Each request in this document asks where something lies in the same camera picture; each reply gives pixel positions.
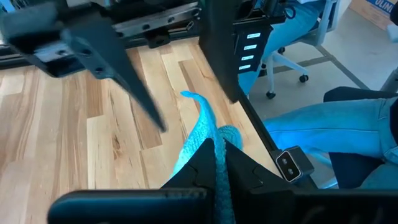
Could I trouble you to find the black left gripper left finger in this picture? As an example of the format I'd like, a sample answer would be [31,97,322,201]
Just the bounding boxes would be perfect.
[48,138,217,224]

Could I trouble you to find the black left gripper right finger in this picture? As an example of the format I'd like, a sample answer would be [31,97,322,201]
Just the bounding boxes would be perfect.
[224,140,398,224]

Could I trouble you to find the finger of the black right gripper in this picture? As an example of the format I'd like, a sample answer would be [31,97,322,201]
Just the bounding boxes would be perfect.
[198,0,243,105]
[60,20,168,133]

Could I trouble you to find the blue microfiber towel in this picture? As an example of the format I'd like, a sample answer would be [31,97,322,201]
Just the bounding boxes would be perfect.
[170,90,244,224]

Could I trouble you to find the black box with white labels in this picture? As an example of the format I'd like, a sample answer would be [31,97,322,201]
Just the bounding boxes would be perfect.
[233,23,274,75]

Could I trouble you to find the white office chair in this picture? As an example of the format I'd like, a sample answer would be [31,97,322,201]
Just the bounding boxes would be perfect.
[259,0,341,100]

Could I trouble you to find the brown cardboard box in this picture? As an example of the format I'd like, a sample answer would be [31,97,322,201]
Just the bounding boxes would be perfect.
[348,0,398,32]

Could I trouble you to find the black table-level camera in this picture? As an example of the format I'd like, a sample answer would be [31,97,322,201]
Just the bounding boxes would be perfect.
[275,145,315,184]

